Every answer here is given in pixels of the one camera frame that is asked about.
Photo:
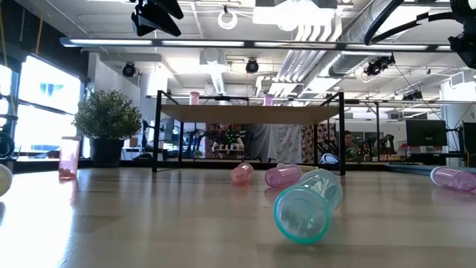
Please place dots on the purple translucent medicine bottle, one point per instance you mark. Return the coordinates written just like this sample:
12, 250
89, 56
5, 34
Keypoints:
453, 179
268, 101
284, 176

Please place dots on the black aluminium rig frame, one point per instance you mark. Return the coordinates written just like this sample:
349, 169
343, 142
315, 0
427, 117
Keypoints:
156, 42

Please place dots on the person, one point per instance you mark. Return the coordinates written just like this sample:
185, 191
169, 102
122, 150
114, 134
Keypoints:
349, 139
222, 130

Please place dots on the white blue helmet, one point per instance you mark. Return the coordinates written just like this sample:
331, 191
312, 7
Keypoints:
329, 159

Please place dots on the teal translucent medicine bottle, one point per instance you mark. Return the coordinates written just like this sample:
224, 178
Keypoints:
308, 208

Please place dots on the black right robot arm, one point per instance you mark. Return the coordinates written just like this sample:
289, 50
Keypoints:
465, 9

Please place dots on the black ceiling spotlight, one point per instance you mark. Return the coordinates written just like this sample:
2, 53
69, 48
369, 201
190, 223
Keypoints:
252, 66
129, 69

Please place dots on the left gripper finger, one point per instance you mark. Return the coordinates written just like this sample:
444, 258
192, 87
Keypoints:
169, 7
156, 22

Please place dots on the grey white fabric curtain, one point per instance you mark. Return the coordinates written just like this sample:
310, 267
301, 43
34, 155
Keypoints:
279, 143

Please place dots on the green potted plant black pot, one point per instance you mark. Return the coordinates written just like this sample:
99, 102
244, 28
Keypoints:
108, 115

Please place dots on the red translucent medicine bottle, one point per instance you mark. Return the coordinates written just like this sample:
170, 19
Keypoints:
68, 164
241, 175
194, 99

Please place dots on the black ceiling light cluster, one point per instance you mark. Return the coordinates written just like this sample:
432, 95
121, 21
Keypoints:
379, 65

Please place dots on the floral fabric curtain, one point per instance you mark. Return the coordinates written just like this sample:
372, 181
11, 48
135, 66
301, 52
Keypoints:
308, 143

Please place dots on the black computer monitor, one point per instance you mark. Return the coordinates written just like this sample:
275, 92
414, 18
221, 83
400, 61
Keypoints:
470, 141
425, 133

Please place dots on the wooden shelf black metal legs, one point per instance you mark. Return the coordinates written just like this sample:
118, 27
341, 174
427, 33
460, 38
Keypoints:
245, 114

